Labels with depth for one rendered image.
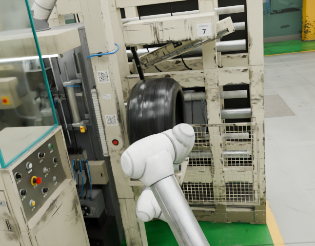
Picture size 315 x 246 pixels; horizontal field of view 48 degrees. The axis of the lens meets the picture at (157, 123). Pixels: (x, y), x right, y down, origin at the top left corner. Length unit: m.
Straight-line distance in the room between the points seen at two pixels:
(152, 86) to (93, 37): 0.45
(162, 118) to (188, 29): 0.63
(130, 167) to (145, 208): 0.58
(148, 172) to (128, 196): 1.26
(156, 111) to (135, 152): 0.77
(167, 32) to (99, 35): 0.44
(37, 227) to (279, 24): 10.25
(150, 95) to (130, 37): 0.48
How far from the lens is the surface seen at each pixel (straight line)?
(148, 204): 1.86
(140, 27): 2.38
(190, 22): 2.31
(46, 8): 2.65
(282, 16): 11.51
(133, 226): 2.71
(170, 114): 2.05
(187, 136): 1.38
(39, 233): 2.09
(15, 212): 1.97
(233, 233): 3.16
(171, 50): 2.50
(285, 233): 3.18
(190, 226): 1.32
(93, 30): 2.20
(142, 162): 1.30
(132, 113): 2.08
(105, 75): 2.23
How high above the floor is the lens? 1.98
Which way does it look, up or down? 21 degrees down
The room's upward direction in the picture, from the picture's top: 8 degrees counter-clockwise
